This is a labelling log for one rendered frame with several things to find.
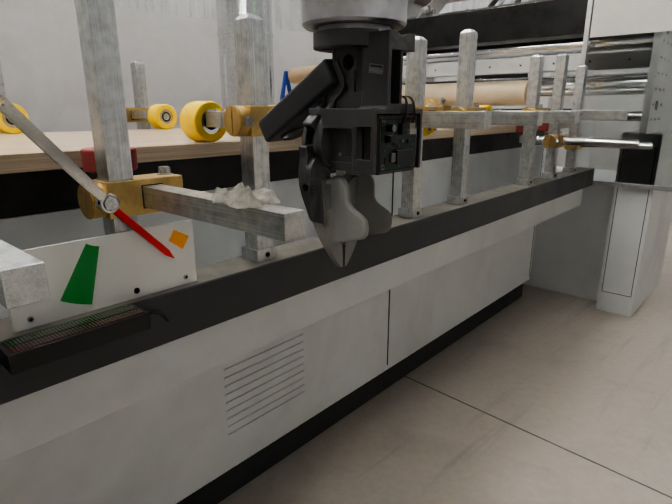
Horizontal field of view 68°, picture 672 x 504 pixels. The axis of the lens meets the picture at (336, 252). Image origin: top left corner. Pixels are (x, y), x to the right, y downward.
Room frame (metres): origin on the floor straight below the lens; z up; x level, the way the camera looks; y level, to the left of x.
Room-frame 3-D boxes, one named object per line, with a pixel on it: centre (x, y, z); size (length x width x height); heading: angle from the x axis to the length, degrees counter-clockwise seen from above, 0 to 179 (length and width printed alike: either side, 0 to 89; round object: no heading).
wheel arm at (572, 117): (1.41, -0.46, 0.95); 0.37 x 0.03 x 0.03; 48
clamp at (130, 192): (0.72, 0.29, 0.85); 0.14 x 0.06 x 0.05; 138
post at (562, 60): (2.01, -0.85, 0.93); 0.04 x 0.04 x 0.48; 48
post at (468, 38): (1.45, -0.36, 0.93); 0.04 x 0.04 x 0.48; 48
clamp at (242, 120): (0.90, 0.13, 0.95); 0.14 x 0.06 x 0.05; 138
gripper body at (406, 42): (0.46, -0.02, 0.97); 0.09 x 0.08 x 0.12; 49
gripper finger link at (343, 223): (0.45, -0.01, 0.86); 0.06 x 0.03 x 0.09; 49
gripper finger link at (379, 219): (0.48, -0.03, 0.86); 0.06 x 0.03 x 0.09; 49
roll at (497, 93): (2.82, -0.85, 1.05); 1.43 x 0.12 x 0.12; 48
